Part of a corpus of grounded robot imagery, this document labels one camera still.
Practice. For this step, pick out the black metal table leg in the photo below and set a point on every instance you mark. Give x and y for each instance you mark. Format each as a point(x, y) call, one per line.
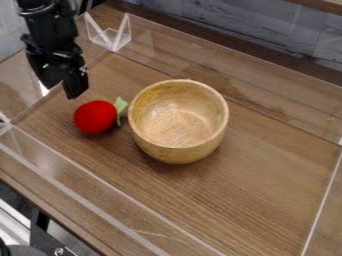
point(40, 219)

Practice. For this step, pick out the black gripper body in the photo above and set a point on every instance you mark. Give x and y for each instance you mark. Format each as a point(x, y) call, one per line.
point(51, 37)

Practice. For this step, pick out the clear acrylic corner bracket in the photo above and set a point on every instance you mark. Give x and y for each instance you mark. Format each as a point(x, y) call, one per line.
point(108, 38)

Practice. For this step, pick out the light wooden bowl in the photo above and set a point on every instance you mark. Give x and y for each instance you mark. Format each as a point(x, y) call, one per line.
point(179, 118)

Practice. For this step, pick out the clear acrylic tray wall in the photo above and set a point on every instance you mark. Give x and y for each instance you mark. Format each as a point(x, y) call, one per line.
point(263, 197)

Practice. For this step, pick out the red felt fruit green leaf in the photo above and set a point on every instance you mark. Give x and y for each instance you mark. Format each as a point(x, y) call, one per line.
point(96, 116)

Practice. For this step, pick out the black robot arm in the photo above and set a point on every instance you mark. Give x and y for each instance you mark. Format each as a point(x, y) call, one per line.
point(44, 5)

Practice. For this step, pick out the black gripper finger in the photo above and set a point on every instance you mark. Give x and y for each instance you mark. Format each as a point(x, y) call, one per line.
point(75, 78)
point(48, 67)

